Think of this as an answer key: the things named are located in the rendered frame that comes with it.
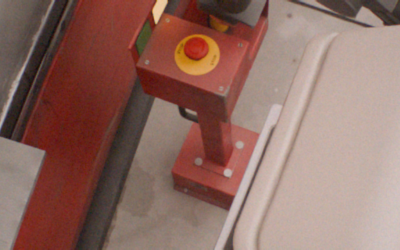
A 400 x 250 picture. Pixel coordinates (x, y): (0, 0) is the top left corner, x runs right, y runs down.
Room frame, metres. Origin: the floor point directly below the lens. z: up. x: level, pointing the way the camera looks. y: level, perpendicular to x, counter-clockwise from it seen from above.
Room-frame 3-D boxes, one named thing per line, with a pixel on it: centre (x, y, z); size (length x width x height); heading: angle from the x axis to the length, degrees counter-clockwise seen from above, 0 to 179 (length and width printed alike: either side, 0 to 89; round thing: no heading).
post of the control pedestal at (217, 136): (0.56, -0.03, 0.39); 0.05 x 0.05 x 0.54; 57
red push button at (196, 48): (0.51, -0.02, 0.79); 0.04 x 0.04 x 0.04
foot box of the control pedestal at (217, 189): (0.54, -0.06, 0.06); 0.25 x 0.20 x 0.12; 57
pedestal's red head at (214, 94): (0.56, -0.03, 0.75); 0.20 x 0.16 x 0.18; 147
